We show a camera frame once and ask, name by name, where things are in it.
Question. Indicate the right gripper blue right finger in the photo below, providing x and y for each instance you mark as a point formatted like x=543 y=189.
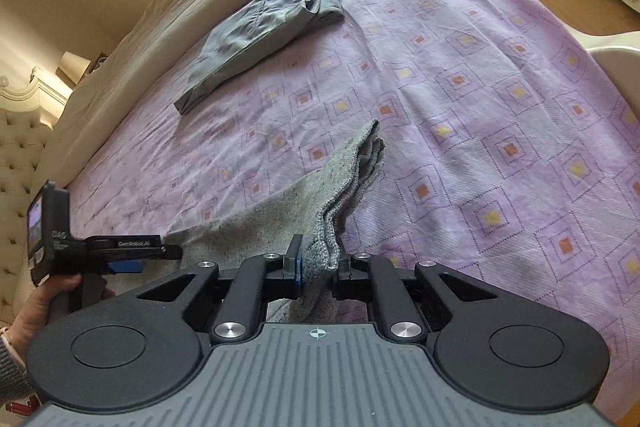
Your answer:
x=375 y=281

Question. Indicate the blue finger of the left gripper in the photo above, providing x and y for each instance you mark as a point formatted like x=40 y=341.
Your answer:
x=128 y=266

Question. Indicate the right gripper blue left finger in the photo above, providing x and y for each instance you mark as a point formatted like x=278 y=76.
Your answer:
x=246 y=292

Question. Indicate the speckled grey pants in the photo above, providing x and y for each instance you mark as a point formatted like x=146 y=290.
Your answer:
x=315 y=206

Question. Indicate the grey knit sleeve forearm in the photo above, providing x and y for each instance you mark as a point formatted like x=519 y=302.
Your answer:
x=14 y=380

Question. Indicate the person left hand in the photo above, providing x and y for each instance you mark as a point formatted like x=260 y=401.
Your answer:
x=35 y=312

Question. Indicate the cream tufted headboard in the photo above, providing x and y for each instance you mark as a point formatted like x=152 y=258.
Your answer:
x=27 y=117

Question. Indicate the pink patterned bed sheet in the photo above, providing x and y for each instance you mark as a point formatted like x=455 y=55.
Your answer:
x=510 y=155

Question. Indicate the cream bedside lamp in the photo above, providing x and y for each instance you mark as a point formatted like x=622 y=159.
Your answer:
x=72 y=68

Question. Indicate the folded grey garment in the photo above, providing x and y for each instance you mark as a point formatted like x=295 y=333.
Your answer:
x=246 y=37

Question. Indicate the cream bed footboard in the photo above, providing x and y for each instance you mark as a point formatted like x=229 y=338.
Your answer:
x=621 y=65

